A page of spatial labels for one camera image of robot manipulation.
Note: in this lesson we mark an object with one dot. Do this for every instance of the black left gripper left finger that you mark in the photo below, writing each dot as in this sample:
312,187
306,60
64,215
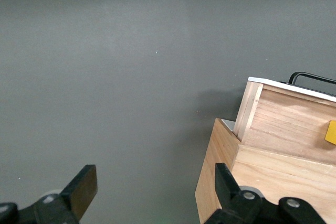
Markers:
52,208

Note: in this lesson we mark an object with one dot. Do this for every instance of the white-fronted wooden drawer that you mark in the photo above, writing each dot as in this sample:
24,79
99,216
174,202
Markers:
283,124

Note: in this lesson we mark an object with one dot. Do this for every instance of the wooden drawer cabinet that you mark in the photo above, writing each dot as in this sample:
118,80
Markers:
283,174

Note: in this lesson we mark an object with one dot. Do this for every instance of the yellow wooden block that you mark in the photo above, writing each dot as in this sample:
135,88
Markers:
331,132

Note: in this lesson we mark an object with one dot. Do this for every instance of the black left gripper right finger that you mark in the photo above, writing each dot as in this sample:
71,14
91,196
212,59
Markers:
244,208

